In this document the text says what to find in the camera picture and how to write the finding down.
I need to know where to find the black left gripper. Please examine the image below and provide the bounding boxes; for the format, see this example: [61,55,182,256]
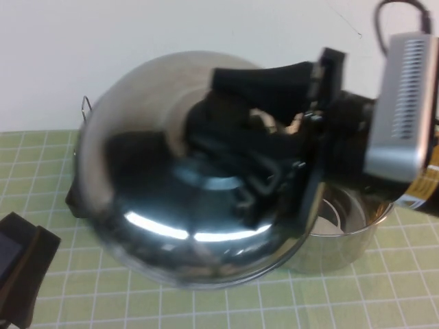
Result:
[0,211,62,329]

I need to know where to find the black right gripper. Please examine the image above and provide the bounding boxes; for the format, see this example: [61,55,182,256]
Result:
[190,47,378,196]

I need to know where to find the steel pot lid black knob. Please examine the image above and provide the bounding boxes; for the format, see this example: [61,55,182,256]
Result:
[73,50,325,282]

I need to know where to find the green grid tablecloth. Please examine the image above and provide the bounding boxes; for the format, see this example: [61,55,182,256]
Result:
[0,128,439,329]

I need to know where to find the black tray wire lid rack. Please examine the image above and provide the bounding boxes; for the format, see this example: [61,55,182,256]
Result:
[64,96,93,220]

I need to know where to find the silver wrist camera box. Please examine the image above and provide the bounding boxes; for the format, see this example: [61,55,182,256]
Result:
[363,31,439,182]

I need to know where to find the black camera cable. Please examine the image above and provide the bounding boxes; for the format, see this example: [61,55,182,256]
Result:
[372,0,436,52]

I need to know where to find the stainless steel pot black handles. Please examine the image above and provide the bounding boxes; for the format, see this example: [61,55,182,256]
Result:
[274,181,395,275]

